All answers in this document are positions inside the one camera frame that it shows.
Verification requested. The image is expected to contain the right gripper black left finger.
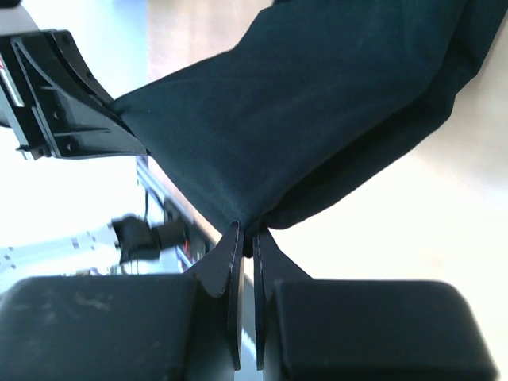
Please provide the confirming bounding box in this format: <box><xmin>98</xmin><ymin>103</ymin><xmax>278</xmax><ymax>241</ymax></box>
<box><xmin>1</xmin><ymin>224</ymin><xmax>244</xmax><ymax>380</ymax></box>

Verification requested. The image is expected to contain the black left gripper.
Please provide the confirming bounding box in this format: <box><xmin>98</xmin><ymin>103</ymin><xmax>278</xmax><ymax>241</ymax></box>
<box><xmin>1</xmin><ymin>29</ymin><xmax>147</xmax><ymax>160</ymax></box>

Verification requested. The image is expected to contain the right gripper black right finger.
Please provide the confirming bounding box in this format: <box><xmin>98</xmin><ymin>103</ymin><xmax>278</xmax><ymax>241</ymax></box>
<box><xmin>252</xmin><ymin>230</ymin><xmax>498</xmax><ymax>380</ymax></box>

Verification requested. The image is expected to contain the black t shirt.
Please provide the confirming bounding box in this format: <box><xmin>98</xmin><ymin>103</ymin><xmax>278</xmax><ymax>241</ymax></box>
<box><xmin>112</xmin><ymin>1</ymin><xmax>507</xmax><ymax>232</ymax></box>

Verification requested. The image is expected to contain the aluminium frame rail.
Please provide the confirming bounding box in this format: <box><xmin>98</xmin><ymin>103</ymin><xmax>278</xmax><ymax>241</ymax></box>
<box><xmin>0</xmin><ymin>156</ymin><xmax>191</xmax><ymax>287</ymax></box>

